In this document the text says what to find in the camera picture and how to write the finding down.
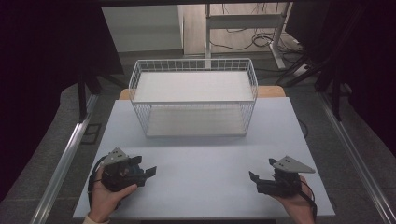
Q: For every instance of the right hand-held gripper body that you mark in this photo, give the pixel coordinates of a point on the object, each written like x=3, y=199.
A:
x=285, y=183

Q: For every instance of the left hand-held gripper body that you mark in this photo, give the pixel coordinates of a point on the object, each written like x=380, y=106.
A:
x=116, y=174

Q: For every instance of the person's right hand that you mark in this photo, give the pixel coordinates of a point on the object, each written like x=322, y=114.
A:
x=300, y=208

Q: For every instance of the person's left hand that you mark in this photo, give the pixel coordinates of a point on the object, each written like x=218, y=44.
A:
x=102, y=200

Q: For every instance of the wooden table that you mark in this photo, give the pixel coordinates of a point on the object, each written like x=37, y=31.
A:
x=271, y=91

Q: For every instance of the black metal stand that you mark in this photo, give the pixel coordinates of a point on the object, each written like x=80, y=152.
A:
x=82, y=96
x=336, y=99

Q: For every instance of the white power strip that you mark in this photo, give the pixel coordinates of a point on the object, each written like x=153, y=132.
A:
x=301, y=70

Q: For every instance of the white panel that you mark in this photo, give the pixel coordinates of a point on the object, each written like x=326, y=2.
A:
x=141, y=28

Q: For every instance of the aluminium rail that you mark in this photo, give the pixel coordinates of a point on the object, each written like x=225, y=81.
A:
x=62, y=161
x=355, y=155

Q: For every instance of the white desk frame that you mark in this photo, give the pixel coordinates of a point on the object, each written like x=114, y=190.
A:
x=246, y=21

